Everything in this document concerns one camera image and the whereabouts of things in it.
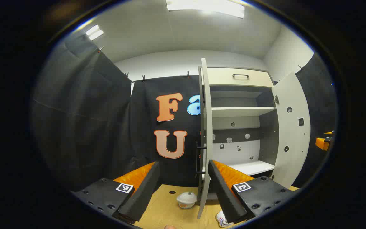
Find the white lidded bowl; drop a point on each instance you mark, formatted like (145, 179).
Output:
(186, 199)

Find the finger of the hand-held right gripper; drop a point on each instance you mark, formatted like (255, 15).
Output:
(323, 142)

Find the cabinet door with camera sticker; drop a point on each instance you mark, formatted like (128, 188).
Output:
(206, 127)

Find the white striped shoe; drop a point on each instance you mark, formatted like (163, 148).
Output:
(222, 220)

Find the large ceiling light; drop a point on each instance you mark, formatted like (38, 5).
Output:
(205, 7)

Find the small ceiling light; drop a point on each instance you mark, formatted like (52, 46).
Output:
(94, 32)

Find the cream cabinet drawer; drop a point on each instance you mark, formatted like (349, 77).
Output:
(221, 78)

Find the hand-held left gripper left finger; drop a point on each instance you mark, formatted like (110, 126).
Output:
(145, 190)

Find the cabinet door with cherry sticker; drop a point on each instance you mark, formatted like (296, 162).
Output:
(292, 136)

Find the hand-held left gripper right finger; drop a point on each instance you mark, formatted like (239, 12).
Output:
(226, 197)

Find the gray shoe cabinet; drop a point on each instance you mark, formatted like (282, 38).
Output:
(240, 111)

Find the black backdrop cloth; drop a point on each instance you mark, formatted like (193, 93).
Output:
(91, 127)

